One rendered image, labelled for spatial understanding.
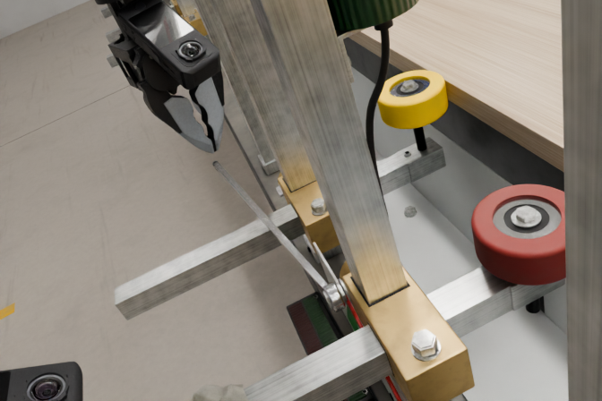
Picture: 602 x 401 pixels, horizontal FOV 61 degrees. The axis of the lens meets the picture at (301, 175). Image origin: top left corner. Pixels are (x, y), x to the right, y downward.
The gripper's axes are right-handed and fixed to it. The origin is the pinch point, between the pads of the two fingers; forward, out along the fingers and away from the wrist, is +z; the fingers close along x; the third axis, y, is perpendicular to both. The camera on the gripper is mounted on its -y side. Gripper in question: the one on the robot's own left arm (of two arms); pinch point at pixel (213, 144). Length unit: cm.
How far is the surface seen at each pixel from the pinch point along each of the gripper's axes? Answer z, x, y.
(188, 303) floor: 92, 4, 87
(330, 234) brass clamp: 11.9, -3.9, -12.0
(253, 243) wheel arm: 10.9, 3.0, -5.8
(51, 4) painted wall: 79, -127, 722
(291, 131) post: 1.3, -7.4, -5.6
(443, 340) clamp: 4.8, 2.7, -34.7
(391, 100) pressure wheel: 1.2, -17.0, -12.8
